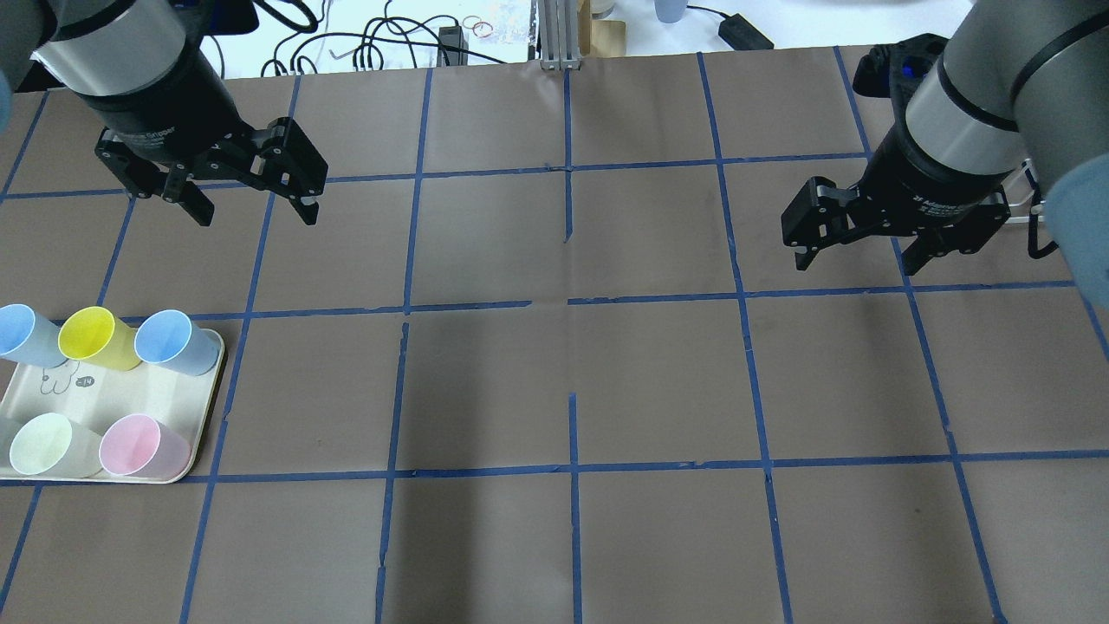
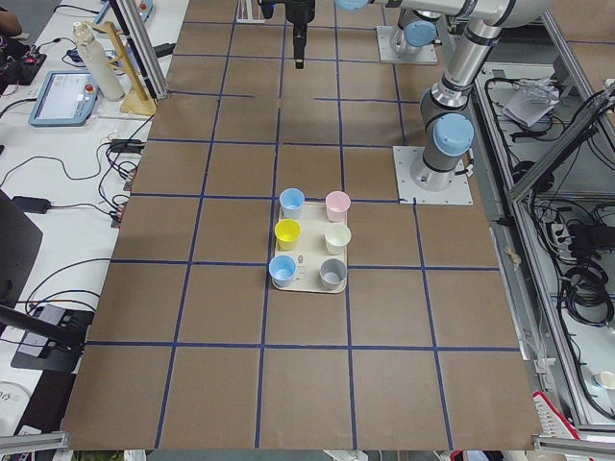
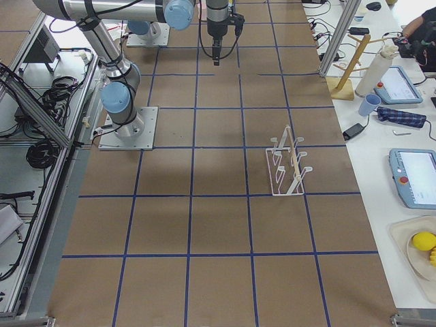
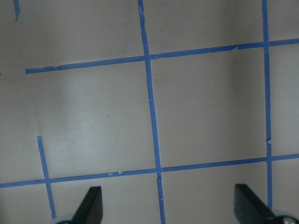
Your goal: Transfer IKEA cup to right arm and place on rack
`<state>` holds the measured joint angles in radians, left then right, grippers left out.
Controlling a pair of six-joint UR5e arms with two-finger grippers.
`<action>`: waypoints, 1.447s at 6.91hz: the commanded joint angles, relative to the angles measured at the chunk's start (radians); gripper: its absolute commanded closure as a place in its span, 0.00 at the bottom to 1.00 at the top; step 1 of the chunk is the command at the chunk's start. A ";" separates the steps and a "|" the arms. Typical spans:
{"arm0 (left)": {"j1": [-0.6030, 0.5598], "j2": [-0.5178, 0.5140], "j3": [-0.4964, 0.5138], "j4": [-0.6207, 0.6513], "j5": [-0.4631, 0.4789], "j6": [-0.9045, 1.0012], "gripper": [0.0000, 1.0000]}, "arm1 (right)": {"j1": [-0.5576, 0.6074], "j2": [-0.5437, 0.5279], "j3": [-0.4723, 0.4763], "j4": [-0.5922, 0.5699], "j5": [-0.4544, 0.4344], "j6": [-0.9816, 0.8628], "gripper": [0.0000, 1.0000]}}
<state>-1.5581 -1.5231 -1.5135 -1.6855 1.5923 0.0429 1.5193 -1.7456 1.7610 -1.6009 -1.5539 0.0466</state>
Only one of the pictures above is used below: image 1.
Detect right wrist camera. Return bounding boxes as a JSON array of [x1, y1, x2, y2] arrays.
[[852, 33, 948, 120]]

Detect light blue cup tray corner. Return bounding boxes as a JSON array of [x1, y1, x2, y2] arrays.
[[1, 303, 68, 368]]

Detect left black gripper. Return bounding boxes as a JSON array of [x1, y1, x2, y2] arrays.
[[82, 48, 328, 228]]

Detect yellow plastic cup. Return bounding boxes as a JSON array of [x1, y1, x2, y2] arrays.
[[58, 307, 142, 371]]

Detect pink plastic cup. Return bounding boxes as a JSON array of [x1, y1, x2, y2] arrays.
[[98, 413, 191, 481]]

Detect aluminium frame post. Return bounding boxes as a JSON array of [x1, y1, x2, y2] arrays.
[[535, 1, 581, 71]]

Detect pale green plastic cup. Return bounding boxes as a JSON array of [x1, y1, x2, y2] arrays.
[[9, 413, 102, 479]]

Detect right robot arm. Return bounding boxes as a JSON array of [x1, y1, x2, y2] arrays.
[[781, 1, 1108, 307]]

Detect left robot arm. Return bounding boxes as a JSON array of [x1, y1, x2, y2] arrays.
[[3, 1, 328, 226]]

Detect blue cup beside yellow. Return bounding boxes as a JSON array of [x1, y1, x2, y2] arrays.
[[133, 309, 221, 376]]

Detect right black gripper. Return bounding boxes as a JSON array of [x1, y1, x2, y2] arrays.
[[781, 130, 1011, 276]]

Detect beige plastic tray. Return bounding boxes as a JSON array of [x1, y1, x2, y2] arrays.
[[1, 328, 226, 484]]

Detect wooden mug tree stand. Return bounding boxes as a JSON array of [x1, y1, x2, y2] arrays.
[[577, 1, 627, 58]]

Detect blue cup on desk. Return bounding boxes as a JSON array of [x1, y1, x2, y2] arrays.
[[653, 0, 688, 24]]

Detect black power adapter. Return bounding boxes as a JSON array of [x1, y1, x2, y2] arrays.
[[718, 13, 775, 51]]

